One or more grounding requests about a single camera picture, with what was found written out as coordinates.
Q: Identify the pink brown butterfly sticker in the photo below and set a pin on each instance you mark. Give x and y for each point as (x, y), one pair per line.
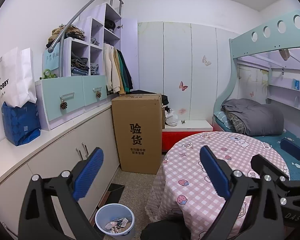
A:
(183, 85)

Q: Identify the round table, pink checked cloth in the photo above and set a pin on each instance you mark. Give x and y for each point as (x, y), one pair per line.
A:
(190, 160)

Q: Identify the teal printed board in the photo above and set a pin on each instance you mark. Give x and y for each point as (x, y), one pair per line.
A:
(51, 60)

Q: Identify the teal bunk bed frame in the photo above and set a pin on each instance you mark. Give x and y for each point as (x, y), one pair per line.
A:
(240, 42)

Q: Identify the black folded clothes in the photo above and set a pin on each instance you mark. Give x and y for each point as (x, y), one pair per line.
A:
(110, 23)

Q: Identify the red white low bench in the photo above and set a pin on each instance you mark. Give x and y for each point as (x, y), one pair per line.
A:
(190, 125)

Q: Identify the black flat garment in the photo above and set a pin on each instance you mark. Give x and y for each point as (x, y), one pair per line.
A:
(142, 92)

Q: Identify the folded blue jeans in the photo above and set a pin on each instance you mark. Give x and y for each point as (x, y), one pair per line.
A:
(95, 68)

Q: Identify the narrow teal drawer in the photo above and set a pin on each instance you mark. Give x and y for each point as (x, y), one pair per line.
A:
(92, 82)

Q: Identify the small blue box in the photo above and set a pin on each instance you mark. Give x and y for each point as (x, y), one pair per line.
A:
(296, 84)

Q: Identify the green hanging garment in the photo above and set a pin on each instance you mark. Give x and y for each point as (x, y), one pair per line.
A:
(123, 80)

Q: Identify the pine cone ornament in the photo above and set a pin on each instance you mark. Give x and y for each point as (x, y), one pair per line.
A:
(63, 105)
(98, 95)

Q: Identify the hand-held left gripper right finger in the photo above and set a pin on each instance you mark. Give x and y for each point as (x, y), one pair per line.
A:
(215, 172)

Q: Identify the yellow hanging garment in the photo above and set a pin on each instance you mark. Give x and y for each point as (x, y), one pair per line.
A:
(118, 67)

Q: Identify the grey metal handrail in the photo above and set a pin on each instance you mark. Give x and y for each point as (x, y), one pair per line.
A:
(61, 60)

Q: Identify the pile of wrappers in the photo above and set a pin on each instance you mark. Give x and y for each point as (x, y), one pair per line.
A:
(117, 226)

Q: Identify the blue plastic bin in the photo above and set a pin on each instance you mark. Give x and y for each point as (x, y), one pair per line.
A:
(101, 217)

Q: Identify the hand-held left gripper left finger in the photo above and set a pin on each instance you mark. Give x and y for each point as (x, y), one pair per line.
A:
(88, 172)

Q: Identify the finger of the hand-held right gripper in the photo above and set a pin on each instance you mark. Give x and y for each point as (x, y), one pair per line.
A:
(292, 150)
(262, 161)

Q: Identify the teal printed bedsheet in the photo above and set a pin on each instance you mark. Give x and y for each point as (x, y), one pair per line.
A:
(270, 140)

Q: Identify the dark cloth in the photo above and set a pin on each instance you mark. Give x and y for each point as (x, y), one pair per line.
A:
(160, 231)

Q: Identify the white butterfly sticker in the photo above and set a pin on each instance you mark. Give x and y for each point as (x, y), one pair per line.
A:
(206, 61)

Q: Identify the white wardrobe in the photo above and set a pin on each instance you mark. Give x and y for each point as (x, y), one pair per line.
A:
(175, 60)

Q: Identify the grey quilt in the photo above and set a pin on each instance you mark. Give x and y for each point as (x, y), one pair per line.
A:
(260, 117)

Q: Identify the plaid blanket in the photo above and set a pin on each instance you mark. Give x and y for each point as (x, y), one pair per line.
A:
(236, 123)

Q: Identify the cream hanging jacket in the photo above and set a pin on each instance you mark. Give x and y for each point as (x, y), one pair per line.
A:
(110, 67)

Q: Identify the black clothes heap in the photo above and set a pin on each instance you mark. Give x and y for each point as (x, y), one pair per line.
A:
(165, 100)

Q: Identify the blue striped pillow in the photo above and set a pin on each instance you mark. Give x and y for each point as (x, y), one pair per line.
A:
(221, 118)

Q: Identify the low white cabinet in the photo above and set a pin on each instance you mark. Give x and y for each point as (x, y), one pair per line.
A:
(65, 135)

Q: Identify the grey folded clothes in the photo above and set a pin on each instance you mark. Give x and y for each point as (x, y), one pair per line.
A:
(95, 41)

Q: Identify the white paper bag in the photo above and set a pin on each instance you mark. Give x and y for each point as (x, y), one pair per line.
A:
(15, 67)

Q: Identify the blue shopping bag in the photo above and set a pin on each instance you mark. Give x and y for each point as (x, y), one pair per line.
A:
(20, 125)

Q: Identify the white plastic bag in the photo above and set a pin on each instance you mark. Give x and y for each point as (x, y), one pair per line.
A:
(171, 118)

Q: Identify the dark folded clothes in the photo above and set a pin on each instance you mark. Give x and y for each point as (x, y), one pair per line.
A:
(78, 63)

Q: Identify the purple white cubby shelf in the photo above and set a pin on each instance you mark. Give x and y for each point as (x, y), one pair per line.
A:
(67, 55)

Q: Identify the green plant ornament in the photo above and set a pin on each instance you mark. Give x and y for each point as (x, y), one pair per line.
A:
(47, 74)

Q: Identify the purple wall shelf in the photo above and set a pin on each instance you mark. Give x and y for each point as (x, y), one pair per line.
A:
(280, 88)

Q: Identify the black hanging coat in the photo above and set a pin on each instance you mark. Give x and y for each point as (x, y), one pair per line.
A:
(129, 80)

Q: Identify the tall cardboard box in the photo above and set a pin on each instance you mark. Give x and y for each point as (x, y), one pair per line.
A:
(135, 110)

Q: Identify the faded pink butterfly sticker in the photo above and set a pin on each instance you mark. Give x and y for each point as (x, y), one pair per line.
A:
(182, 111)

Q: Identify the brown clothes pile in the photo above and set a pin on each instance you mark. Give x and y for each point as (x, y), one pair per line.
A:
(70, 31)

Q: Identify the wide teal drawer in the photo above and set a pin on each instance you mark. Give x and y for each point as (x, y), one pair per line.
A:
(55, 87)

